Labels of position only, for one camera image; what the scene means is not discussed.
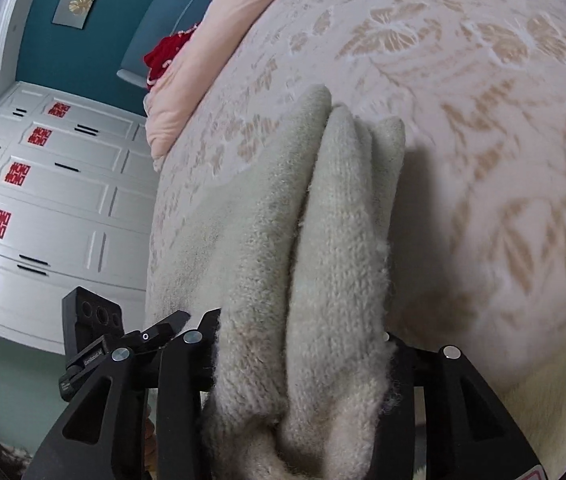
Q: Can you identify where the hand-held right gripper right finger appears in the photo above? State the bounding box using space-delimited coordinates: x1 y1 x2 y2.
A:
370 332 551 480

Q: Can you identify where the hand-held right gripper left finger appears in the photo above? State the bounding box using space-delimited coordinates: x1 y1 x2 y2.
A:
25 308 221 480

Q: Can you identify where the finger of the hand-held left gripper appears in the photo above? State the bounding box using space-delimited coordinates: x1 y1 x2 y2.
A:
123 310 192 356

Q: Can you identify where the beige sweater with black hearts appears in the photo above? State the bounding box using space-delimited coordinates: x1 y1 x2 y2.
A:
145 84 407 480

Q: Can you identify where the white wardrobe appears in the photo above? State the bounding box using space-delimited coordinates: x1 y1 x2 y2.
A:
0 81 164 356

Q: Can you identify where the pink duvet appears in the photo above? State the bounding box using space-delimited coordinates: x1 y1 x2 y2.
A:
144 0 314 173

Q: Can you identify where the red cloth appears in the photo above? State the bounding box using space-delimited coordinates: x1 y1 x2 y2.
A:
143 30 202 92

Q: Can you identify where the bed with floral pink sheet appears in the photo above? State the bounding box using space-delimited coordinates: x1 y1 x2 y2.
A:
145 0 566 401

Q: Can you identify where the blue upholstered headboard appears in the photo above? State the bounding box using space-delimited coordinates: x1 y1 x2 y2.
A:
117 0 236 88

